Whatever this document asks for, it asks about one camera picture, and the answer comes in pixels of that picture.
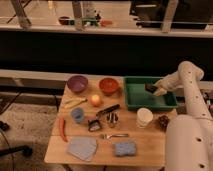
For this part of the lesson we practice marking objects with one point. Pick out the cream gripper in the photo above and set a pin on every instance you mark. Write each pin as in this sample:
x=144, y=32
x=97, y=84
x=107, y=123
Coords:
x=162, y=87

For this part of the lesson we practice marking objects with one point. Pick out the black rectangular eraser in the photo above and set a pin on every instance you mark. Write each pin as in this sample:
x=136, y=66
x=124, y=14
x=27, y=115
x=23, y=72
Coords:
x=150, y=88

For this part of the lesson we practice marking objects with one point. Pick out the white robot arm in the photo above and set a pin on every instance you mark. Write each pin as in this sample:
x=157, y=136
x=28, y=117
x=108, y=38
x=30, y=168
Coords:
x=189, y=137

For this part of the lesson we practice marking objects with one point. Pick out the green plastic tray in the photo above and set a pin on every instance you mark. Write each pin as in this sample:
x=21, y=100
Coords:
x=137, y=97

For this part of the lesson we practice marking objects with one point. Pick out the brown pine cone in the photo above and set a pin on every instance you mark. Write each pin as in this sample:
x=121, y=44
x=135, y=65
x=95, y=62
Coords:
x=163, y=122

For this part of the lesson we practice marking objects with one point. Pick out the white paper cup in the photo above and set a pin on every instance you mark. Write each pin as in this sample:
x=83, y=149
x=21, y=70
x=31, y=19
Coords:
x=144, y=117

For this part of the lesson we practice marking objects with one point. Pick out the orange bowl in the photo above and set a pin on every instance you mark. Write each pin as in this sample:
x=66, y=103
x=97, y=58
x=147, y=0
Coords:
x=108, y=85

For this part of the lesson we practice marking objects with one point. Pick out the orange round fruit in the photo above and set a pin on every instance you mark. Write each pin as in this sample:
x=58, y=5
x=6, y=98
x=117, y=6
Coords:
x=96, y=100

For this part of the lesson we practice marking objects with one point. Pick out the blue sponge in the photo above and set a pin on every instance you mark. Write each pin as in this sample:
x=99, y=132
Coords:
x=127, y=148

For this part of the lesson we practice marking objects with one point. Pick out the silver fork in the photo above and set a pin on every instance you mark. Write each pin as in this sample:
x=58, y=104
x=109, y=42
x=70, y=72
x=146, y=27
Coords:
x=106, y=136

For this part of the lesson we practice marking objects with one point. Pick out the wooden table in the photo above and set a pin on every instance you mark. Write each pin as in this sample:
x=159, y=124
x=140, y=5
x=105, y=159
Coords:
x=150, y=141

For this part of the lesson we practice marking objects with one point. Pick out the purple bowl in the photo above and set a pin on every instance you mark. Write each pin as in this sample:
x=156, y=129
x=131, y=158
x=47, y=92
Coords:
x=77, y=83

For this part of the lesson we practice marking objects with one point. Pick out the small blue cup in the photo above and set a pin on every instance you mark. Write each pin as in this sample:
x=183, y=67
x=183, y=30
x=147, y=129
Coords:
x=78, y=115

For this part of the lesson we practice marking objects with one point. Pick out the blue folded cloth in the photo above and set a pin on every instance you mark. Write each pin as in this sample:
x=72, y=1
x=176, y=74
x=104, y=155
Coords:
x=83, y=148

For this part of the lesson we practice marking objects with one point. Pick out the red chili pepper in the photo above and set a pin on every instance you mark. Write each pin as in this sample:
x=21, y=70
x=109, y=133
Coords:
x=62, y=129

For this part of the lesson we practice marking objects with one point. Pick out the office chair base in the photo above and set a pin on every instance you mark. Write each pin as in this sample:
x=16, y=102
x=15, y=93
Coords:
x=25, y=149

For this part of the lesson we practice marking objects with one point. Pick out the black handled knife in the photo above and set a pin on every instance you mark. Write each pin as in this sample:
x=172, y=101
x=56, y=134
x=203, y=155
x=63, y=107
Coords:
x=107, y=110

